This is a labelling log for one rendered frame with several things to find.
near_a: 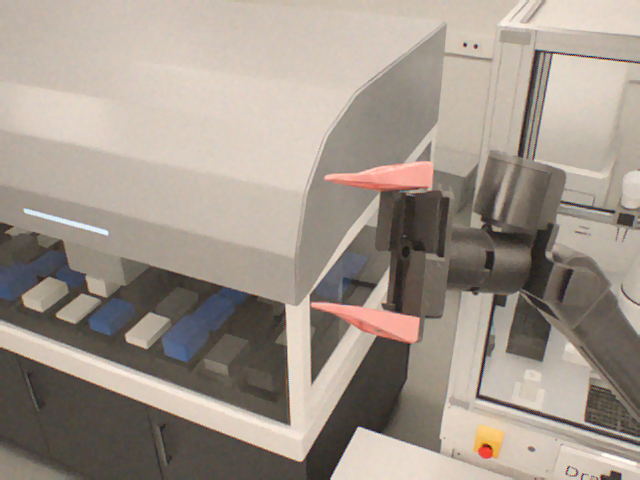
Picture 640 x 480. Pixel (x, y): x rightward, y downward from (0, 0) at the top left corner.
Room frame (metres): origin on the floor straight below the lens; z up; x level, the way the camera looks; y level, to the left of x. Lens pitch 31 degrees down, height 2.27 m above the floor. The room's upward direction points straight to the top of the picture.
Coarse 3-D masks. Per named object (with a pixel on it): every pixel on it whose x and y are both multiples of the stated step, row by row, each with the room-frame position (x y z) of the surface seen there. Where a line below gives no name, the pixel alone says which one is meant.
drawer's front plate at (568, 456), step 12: (564, 456) 1.12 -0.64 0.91; (576, 456) 1.11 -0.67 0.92; (588, 456) 1.10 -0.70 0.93; (600, 456) 1.10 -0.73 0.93; (564, 468) 1.12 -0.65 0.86; (576, 468) 1.10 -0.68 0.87; (588, 468) 1.09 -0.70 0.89; (600, 468) 1.08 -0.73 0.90; (612, 468) 1.07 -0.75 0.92; (624, 468) 1.06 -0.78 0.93; (636, 468) 1.06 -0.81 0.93
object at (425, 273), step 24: (432, 264) 0.41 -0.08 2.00; (408, 288) 0.41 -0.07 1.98; (432, 288) 0.40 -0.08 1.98; (336, 312) 0.37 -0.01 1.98; (360, 312) 0.38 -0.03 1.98; (384, 312) 0.38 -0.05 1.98; (408, 312) 0.39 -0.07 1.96; (432, 312) 0.39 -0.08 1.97; (384, 336) 0.40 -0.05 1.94; (408, 336) 0.37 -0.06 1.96
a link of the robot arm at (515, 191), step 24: (504, 168) 0.49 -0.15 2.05; (528, 168) 0.48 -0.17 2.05; (552, 168) 0.49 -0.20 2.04; (480, 192) 0.49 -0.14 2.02; (504, 192) 0.48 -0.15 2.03; (528, 192) 0.47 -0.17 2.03; (552, 192) 0.49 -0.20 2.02; (504, 216) 0.47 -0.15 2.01; (528, 216) 0.47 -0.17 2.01; (552, 216) 0.49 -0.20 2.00; (552, 240) 0.47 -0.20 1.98; (552, 264) 0.46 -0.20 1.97; (528, 288) 0.46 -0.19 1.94; (552, 288) 0.45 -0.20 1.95; (576, 288) 0.45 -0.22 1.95
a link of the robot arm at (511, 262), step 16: (496, 224) 0.47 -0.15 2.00; (496, 240) 0.46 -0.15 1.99; (512, 240) 0.48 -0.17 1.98; (528, 240) 0.48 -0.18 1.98; (496, 256) 0.45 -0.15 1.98; (512, 256) 0.46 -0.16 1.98; (528, 256) 0.47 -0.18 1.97; (496, 272) 0.44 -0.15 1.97; (512, 272) 0.45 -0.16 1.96; (528, 272) 0.46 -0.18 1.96; (480, 288) 0.44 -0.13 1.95; (496, 288) 0.45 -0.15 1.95; (512, 288) 0.46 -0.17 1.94
